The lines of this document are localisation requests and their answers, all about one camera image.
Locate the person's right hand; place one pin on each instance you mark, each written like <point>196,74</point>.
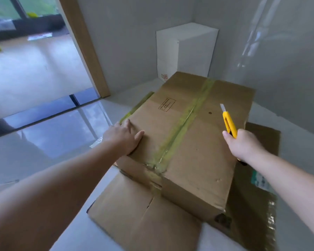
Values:
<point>244,146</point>

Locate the person's left hand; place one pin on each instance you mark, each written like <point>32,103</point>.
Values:
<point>120,138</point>

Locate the person's right thumb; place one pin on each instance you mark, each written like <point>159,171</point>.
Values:
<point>228,138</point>

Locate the person's left thumb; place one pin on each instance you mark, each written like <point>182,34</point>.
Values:
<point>137,139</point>

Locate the yellow utility knife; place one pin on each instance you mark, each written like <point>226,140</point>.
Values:
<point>229,124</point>

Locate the taped brown cardboard box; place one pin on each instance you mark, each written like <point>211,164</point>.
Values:
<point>198,143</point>

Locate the person's left forearm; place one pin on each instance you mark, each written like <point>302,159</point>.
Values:
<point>49,196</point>

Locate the person's right forearm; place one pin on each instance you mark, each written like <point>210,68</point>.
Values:
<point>290,182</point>

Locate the flattened brown cardboard sheet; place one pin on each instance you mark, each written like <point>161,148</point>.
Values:
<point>136,216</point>

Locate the white carton box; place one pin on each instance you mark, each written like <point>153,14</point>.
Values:
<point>185,49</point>

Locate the dark sliding door track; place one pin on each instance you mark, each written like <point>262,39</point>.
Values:
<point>41,112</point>

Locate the white paper sheet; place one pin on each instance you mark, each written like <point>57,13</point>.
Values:
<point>39,36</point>

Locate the wooden door frame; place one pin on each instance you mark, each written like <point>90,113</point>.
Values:
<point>82,47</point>

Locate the dark window frame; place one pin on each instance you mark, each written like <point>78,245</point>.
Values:
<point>28,24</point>

